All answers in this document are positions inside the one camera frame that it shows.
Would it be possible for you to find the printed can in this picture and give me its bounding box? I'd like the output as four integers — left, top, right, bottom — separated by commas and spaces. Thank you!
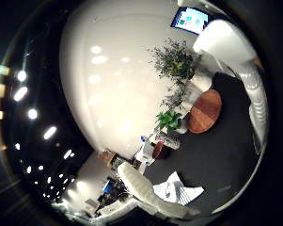
159, 131, 181, 151

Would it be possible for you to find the wooden shelf unit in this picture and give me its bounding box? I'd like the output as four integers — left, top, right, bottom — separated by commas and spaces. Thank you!
97, 150, 117, 166

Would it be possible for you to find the white cloth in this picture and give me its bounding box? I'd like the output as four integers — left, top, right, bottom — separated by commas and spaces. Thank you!
152, 170, 205, 206

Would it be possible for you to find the small potted green plant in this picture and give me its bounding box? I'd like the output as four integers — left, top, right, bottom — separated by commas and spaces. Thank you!
155, 109, 189, 135

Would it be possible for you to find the white box on table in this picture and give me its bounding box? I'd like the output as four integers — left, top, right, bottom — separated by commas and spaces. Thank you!
135, 142, 156, 166

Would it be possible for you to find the round wooden plate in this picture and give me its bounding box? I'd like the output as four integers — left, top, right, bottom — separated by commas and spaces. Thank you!
187, 89, 223, 135

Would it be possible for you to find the large potted plant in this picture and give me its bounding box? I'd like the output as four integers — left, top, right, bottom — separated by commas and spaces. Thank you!
149, 38, 212, 109

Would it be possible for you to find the brown bowl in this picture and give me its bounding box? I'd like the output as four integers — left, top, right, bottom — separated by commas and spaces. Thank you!
151, 140, 170, 159

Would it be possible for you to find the wall monitor screen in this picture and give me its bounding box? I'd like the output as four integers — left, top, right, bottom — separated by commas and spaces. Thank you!
170, 7, 210, 36

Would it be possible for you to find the white spray bottle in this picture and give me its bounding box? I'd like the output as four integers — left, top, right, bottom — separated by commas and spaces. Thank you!
192, 18, 270, 153

